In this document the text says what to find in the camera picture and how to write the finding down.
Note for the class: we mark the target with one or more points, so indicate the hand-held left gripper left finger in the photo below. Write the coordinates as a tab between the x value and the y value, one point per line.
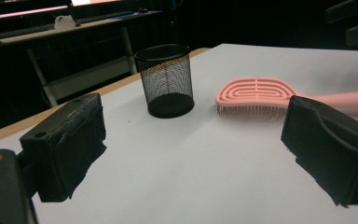
62	146

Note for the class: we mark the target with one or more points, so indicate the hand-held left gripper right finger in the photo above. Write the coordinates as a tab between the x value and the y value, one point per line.
329	146

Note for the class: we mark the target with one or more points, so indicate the pink hairbrush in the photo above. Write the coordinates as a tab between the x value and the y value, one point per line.
254	90

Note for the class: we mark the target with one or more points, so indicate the black mesh pen holder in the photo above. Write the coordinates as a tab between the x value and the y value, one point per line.
167	84

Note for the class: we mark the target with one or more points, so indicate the white crumpled object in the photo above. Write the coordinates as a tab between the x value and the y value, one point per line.
64	22

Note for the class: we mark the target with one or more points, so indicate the white table board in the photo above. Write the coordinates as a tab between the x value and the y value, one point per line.
199	171

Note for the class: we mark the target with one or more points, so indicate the pink lit screen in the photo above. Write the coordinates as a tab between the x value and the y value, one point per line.
21	13

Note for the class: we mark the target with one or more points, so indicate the metal frame stand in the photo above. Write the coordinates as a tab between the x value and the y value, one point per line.
127	46

